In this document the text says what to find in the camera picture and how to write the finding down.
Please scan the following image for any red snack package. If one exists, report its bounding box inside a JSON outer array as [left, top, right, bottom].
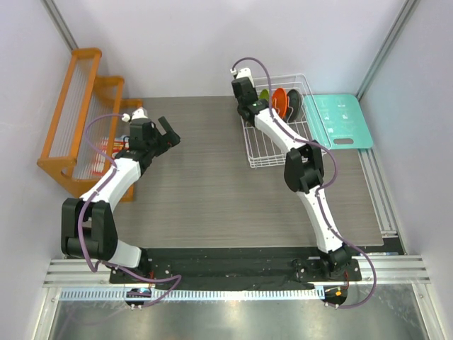
[[90, 136, 130, 178]]

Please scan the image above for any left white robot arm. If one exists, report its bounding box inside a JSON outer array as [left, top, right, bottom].
[[61, 108, 180, 283]]

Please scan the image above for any white wire dish rack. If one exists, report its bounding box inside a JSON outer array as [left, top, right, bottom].
[[241, 74, 311, 169]]

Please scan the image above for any dark brown plate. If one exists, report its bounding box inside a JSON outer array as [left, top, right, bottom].
[[285, 89, 302, 123]]

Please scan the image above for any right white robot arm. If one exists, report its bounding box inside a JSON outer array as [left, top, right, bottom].
[[231, 75, 351, 280]]

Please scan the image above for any white slotted cable duct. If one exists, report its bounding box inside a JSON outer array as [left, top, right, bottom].
[[59, 286, 325, 302]]

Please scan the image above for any aluminium frame rail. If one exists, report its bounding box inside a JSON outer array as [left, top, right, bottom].
[[42, 144, 432, 288]]

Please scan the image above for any orange plate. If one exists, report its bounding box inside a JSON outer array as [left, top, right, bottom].
[[272, 87, 288, 120]]

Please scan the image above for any lime green plate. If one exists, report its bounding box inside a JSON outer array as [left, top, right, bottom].
[[259, 89, 270, 101]]

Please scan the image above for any teal cutting board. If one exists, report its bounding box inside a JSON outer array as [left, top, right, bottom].
[[303, 94, 374, 150]]

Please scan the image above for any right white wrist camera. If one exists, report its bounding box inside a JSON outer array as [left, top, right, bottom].
[[230, 67, 253, 83]]

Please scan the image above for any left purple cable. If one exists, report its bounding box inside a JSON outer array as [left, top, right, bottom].
[[77, 112, 183, 307]]

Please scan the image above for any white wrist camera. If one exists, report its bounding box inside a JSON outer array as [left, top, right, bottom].
[[230, 67, 253, 83], [121, 107, 149, 124]]

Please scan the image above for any orange wooden shelf rack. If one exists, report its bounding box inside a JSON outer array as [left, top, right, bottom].
[[37, 47, 143, 197]]

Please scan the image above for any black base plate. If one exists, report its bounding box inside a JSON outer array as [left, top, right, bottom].
[[108, 246, 362, 288]]

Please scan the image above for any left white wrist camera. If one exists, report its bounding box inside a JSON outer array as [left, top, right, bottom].
[[121, 107, 149, 124]]

